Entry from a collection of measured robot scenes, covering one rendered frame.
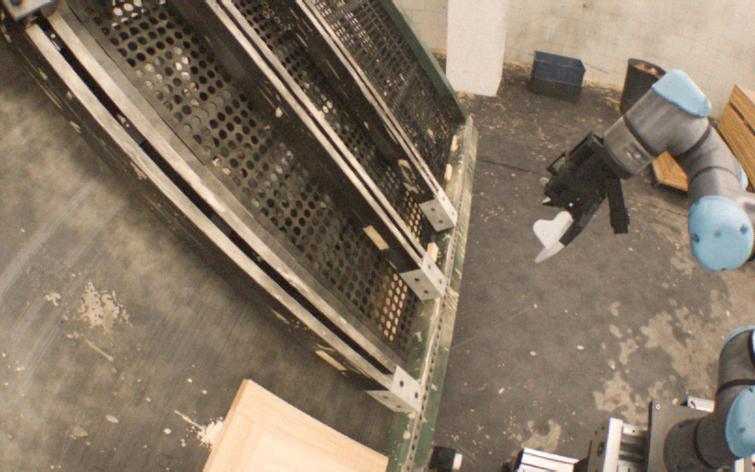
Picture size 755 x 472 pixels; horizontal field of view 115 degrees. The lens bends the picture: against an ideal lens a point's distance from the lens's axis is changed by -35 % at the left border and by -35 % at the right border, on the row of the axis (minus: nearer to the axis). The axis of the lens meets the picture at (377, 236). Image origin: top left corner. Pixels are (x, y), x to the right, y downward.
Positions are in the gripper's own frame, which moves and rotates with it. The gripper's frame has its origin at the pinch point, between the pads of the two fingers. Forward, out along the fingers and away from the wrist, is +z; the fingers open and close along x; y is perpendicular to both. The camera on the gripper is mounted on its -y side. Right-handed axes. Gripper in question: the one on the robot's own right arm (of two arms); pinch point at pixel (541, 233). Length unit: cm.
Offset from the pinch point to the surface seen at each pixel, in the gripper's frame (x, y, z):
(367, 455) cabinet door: 38, 0, 41
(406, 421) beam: 27, -6, 44
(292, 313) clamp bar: 27.1, 28.6, 19.8
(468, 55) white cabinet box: -347, 28, 112
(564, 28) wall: -488, -57, 46
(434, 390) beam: 15, -12, 47
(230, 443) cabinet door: 49, 26, 24
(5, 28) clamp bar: 32, 84, -9
